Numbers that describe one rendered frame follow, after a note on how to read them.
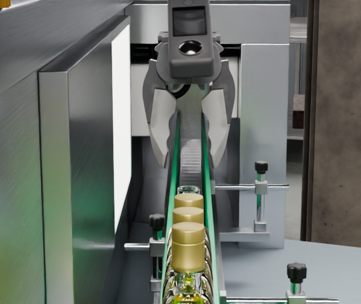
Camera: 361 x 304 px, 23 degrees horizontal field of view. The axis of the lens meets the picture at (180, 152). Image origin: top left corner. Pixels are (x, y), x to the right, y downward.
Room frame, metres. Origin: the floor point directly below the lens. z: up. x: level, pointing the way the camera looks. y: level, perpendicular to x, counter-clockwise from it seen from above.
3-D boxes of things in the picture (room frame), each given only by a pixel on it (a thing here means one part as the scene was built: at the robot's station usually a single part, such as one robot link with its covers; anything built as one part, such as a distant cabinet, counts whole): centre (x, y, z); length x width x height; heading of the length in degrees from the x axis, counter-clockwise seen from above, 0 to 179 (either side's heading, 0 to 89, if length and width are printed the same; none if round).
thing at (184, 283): (0.86, -0.01, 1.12); 0.03 x 0.03 x 0.05
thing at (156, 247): (1.41, 0.06, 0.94); 0.07 x 0.04 x 0.13; 89
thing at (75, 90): (1.31, 0.12, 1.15); 0.90 x 0.03 x 0.34; 179
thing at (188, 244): (0.86, -0.01, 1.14); 0.04 x 0.04 x 0.04
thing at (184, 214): (0.92, -0.01, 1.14); 0.04 x 0.04 x 0.04
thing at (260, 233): (1.81, -0.15, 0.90); 0.17 x 0.05 x 0.23; 89
